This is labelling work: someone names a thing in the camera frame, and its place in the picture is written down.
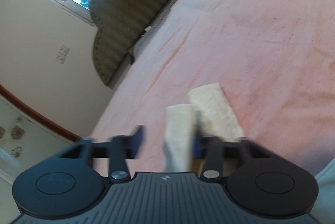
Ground cream white pants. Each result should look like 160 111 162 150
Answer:
163 83 245 173

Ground pink bed blanket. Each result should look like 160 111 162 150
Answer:
92 0 334 174

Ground white wall socket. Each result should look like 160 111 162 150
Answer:
56 44 70 64

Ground brown wooden door frame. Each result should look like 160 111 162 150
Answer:
1 85 82 142

